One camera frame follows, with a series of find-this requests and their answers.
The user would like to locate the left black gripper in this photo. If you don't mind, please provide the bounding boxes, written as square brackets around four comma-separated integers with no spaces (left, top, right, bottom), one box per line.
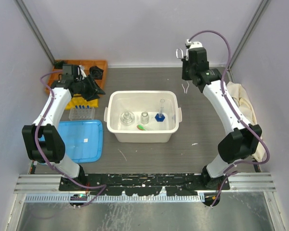
[76,75,105,102]

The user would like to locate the metal crucible tongs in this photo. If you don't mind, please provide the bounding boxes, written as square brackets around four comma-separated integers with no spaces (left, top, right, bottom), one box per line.
[176,49,190,94]

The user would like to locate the white plastic bin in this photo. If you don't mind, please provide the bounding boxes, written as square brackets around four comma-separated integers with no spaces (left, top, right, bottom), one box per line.
[104,90,182,143]

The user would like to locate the blue hexagonal cap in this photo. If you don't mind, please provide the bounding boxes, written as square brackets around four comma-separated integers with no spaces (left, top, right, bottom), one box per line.
[155,99,165,122]

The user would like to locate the small clear glass bottle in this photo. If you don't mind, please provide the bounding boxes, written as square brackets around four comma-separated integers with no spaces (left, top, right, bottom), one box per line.
[141,111,149,125]

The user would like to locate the green rainbow spoon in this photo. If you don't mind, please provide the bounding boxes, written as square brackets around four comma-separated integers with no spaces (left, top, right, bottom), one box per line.
[136,124,155,131]

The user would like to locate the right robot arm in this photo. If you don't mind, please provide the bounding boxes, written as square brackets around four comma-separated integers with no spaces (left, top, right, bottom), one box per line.
[181,43,262,190]

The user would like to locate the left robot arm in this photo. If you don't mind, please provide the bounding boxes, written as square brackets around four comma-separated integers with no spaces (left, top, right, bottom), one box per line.
[22,64,105,191]

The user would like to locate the rolled tie brown blue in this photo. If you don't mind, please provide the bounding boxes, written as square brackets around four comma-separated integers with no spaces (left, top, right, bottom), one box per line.
[89,66,104,80]

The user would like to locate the yellow test tube rack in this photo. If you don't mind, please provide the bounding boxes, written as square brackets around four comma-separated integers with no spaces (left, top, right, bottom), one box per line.
[65,95,99,110]

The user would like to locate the clear plastic tube rack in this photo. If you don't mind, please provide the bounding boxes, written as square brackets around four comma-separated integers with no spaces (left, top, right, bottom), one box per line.
[68,107,95,121]

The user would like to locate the wooden compartment tray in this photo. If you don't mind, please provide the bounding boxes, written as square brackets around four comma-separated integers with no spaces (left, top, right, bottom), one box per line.
[44,59,108,96]

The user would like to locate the rolled tie dark green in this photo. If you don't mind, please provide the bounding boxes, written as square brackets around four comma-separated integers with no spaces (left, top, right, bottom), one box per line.
[53,60,66,70]

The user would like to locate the blue plastic tray lid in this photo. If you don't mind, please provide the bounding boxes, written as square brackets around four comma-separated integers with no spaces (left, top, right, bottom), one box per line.
[36,119,104,166]

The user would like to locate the cream cloth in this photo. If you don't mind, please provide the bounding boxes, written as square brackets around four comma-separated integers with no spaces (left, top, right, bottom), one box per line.
[226,82,265,162]

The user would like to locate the aluminium rail frame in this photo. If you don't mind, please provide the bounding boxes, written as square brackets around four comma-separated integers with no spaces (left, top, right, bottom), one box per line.
[14,172,276,206]

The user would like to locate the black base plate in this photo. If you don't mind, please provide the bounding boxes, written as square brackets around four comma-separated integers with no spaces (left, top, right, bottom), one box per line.
[59,173,231,197]

